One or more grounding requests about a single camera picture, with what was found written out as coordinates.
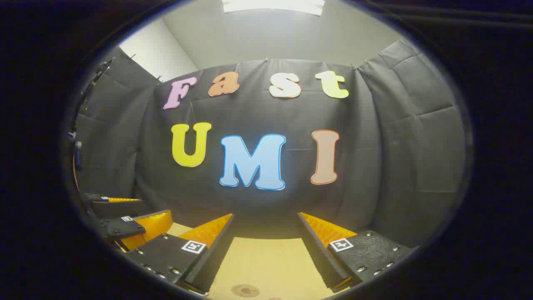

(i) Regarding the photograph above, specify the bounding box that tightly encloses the white ceiling light panel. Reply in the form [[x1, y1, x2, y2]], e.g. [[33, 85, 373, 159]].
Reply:
[[222, 0, 326, 17]]

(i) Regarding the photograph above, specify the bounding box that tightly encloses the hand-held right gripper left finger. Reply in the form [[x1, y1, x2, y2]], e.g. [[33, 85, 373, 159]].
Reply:
[[124, 213, 235, 295]]

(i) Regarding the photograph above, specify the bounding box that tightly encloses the wooden desktop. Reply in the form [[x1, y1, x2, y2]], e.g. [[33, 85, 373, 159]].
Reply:
[[167, 222, 336, 300]]

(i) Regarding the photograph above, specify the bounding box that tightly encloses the round cork coaster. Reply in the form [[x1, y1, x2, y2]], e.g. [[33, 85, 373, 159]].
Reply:
[[231, 284, 260, 298]]

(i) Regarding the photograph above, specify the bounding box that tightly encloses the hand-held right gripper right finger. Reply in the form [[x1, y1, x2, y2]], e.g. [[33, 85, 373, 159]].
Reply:
[[296, 212, 413, 293]]

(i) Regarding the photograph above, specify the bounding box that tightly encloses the black backdrop cloth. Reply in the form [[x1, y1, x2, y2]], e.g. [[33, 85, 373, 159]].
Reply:
[[75, 38, 467, 250]]

